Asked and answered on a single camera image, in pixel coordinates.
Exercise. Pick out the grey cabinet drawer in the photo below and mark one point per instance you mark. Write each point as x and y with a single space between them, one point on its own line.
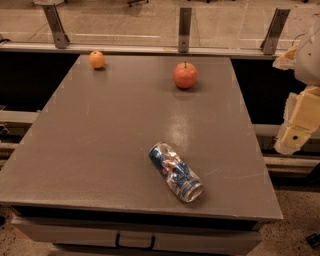
96 238

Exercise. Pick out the left metal rail bracket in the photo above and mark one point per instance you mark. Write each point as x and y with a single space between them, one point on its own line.
59 35

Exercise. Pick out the grey metal rail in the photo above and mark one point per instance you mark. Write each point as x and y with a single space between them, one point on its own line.
73 48

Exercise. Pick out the orange fruit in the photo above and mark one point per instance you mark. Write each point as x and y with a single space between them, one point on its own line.
96 59

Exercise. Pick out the red apple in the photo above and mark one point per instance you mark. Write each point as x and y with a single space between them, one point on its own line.
185 75

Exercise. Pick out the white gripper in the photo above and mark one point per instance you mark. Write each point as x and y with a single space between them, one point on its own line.
310 60

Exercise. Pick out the middle metal rail bracket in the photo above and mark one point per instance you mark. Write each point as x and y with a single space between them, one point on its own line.
184 29

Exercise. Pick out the black drawer handle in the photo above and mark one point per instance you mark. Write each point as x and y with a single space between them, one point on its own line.
134 242

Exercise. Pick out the blue silver redbull can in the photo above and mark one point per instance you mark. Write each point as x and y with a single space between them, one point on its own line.
180 178

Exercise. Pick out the metal rail bracket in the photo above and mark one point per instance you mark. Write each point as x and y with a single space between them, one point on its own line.
270 42
59 35
184 29

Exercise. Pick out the right metal rail bracket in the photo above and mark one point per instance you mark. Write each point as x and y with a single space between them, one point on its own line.
270 42

